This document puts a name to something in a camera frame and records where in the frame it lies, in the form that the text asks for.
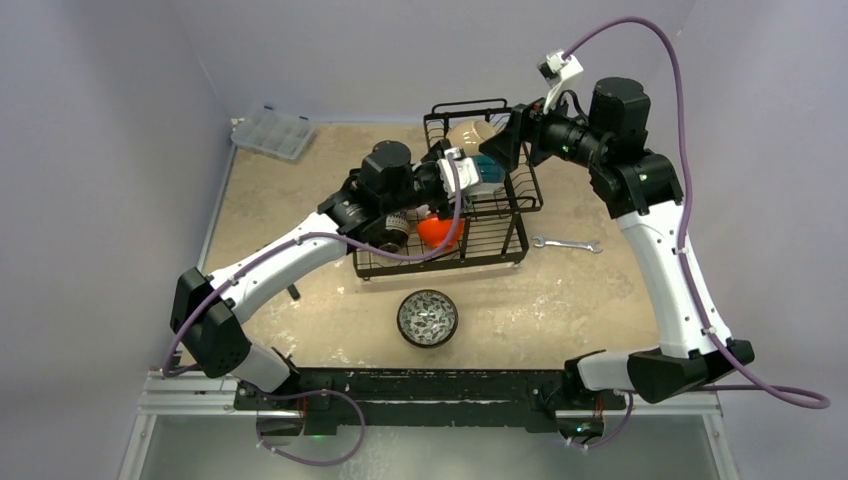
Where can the clear plastic organizer box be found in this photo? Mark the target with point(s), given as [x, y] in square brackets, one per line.
[272, 133]

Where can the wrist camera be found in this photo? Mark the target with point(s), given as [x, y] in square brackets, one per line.
[459, 173]
[561, 72]

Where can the aluminium frame rail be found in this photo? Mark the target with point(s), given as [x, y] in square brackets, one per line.
[188, 428]

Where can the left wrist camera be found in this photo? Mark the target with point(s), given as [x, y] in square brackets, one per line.
[459, 173]

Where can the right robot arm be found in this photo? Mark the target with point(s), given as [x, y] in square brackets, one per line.
[644, 197]

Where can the black wire dish rack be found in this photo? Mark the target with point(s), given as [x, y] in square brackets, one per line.
[493, 229]

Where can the small hammer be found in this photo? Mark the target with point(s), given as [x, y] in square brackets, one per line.
[293, 292]

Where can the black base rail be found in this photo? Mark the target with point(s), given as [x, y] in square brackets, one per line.
[535, 400]

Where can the orange white bowl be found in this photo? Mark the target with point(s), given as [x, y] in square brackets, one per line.
[432, 231]

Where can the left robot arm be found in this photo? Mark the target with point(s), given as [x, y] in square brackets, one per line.
[209, 310]

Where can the silver wrench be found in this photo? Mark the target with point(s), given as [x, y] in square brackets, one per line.
[591, 246]

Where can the teal white bowl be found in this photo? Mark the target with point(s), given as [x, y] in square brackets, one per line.
[492, 176]

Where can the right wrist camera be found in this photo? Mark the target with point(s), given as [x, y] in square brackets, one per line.
[561, 72]

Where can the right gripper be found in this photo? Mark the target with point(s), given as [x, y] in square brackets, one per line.
[525, 132]

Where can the brown beige bowl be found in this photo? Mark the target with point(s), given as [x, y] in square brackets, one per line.
[392, 233]

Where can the grey floral black bowl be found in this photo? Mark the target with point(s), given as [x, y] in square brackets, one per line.
[427, 318]

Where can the cream beige bowl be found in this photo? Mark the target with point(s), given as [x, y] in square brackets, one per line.
[468, 135]

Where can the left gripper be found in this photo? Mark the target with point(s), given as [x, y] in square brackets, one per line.
[434, 169]

